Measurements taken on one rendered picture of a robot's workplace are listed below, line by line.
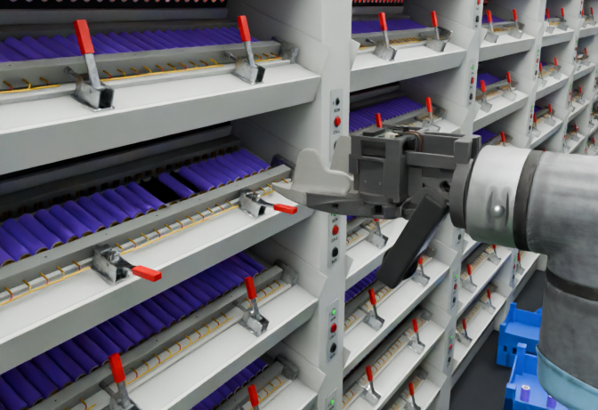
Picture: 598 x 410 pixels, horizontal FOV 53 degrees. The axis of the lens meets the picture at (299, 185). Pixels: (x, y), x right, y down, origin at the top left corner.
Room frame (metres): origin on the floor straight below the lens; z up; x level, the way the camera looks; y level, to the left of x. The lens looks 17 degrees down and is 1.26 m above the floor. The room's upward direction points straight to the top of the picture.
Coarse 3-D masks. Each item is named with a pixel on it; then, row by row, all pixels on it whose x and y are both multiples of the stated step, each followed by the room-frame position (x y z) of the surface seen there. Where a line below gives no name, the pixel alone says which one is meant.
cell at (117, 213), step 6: (96, 192) 0.77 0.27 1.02; (90, 198) 0.76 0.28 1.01; (96, 198) 0.76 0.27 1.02; (102, 198) 0.76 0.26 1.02; (96, 204) 0.76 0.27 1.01; (102, 204) 0.75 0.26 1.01; (108, 204) 0.75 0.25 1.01; (108, 210) 0.75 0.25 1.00; (114, 210) 0.74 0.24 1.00; (120, 210) 0.75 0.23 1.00; (114, 216) 0.74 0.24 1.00; (120, 216) 0.74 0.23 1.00; (126, 216) 0.74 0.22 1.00; (120, 222) 0.73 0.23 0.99
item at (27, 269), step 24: (288, 168) 0.99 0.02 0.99; (216, 192) 0.85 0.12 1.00; (264, 192) 0.92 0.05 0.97; (144, 216) 0.74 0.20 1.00; (168, 216) 0.76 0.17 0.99; (96, 240) 0.67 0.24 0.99; (120, 240) 0.69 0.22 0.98; (24, 264) 0.59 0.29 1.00; (48, 264) 0.61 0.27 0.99; (0, 288) 0.57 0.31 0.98
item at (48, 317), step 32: (224, 128) 1.04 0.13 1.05; (256, 128) 1.06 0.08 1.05; (96, 160) 0.81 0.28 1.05; (128, 160) 0.87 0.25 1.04; (288, 160) 1.01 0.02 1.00; (0, 192) 0.70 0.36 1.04; (0, 224) 0.68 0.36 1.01; (224, 224) 0.81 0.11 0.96; (256, 224) 0.84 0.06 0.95; (288, 224) 0.93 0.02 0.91; (128, 256) 0.69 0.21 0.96; (160, 256) 0.70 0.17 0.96; (192, 256) 0.73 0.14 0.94; (224, 256) 0.80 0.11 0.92; (32, 288) 0.59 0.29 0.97; (64, 288) 0.60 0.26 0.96; (96, 288) 0.62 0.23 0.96; (128, 288) 0.64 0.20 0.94; (160, 288) 0.70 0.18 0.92; (0, 320) 0.54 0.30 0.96; (32, 320) 0.55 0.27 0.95; (64, 320) 0.57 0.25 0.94; (96, 320) 0.61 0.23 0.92; (0, 352) 0.51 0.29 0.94; (32, 352) 0.55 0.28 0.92
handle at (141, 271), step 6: (114, 258) 0.64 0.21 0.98; (114, 264) 0.64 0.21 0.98; (120, 264) 0.63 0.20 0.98; (126, 264) 0.63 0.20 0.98; (132, 264) 0.63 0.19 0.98; (132, 270) 0.62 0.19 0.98; (138, 270) 0.61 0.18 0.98; (144, 270) 0.61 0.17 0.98; (150, 270) 0.61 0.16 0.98; (156, 270) 0.61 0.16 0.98; (138, 276) 0.61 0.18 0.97; (144, 276) 0.61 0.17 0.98; (150, 276) 0.60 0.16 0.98; (156, 276) 0.60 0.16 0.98
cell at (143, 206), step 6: (120, 186) 0.80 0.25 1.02; (120, 192) 0.79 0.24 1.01; (126, 192) 0.79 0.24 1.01; (132, 192) 0.79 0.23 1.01; (126, 198) 0.78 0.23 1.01; (132, 198) 0.78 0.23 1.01; (138, 198) 0.78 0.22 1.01; (132, 204) 0.78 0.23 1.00; (138, 204) 0.78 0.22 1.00; (144, 204) 0.78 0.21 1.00; (144, 210) 0.77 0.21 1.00
